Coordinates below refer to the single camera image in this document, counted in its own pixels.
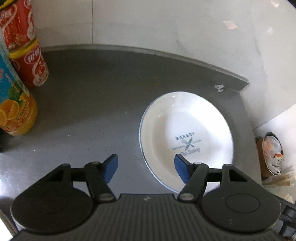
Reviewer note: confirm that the small white clip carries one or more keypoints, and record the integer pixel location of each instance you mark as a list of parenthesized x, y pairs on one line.
[(219, 87)]

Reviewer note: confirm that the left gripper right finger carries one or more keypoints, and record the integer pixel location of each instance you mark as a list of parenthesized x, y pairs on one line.
[(194, 177)]

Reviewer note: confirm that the brown pot with packets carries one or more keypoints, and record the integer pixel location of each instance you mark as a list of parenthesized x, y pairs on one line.
[(271, 157)]

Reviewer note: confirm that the orange juice bottle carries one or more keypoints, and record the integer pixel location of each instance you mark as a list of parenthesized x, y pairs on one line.
[(18, 107)]

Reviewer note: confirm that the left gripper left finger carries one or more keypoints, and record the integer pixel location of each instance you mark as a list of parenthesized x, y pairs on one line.
[(98, 175)]

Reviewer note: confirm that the small white bakery plate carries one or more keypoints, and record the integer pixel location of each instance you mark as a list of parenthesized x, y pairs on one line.
[(187, 124)]

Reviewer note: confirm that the upper red drink can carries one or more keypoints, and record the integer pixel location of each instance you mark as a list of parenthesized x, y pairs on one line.
[(17, 23)]

